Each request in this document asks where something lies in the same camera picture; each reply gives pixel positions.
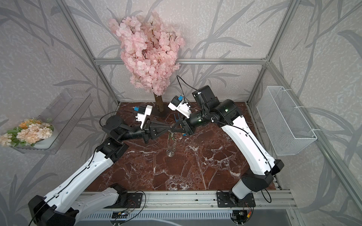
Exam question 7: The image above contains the key with green tag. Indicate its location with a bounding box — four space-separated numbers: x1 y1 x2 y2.
167 132 174 148

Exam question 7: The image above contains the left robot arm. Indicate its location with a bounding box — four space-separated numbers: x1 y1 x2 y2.
28 115 172 226

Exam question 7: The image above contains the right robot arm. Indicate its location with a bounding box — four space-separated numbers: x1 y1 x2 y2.
168 85 284 206

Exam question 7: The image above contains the blue yellow garden fork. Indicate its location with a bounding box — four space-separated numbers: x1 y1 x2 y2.
174 113 186 136

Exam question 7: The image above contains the pink cherry blossom tree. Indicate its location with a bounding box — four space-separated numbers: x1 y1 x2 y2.
108 11 185 112

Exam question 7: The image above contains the peach flower bouquet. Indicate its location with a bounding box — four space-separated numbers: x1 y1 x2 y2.
1 118 55 147

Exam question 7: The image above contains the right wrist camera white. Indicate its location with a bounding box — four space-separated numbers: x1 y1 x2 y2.
168 96 191 119

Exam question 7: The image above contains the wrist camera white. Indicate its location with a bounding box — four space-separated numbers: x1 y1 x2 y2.
168 96 191 119
134 105 153 129

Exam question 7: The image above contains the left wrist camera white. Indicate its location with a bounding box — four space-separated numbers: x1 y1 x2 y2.
134 105 153 129

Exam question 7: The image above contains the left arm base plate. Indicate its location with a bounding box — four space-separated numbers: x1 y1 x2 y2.
105 193 143 209

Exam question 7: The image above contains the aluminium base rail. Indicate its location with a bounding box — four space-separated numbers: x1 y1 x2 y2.
129 190 297 211

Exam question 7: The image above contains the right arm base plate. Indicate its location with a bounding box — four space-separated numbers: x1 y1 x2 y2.
216 190 256 208

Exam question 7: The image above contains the clear acrylic wall shelf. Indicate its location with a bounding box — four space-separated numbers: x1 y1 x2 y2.
14 89 93 154

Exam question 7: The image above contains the white wire mesh basket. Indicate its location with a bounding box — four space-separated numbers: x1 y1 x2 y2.
256 86 317 156

